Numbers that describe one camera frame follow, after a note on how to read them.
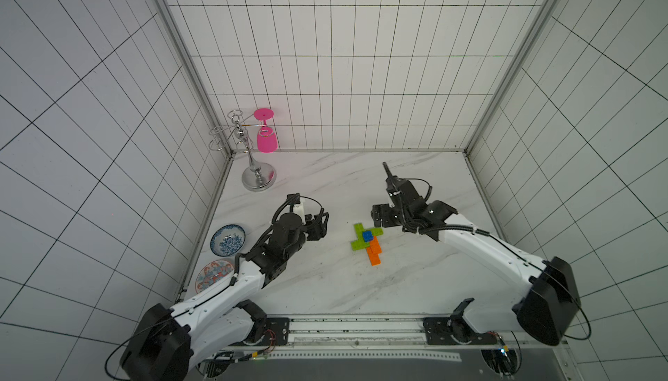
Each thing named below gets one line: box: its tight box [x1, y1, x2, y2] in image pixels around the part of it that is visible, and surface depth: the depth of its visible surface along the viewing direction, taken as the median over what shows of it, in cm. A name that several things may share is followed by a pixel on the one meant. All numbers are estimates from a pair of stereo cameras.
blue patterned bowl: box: [209, 223, 247, 257], surface depth 91 cm
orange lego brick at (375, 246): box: [370, 236, 383, 254], surface depth 91 cm
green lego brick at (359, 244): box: [351, 239, 370, 251], surface depth 91 cm
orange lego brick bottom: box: [368, 253, 382, 267], surface depth 88 cm
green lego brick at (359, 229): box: [353, 222, 367, 240], surface depth 94 cm
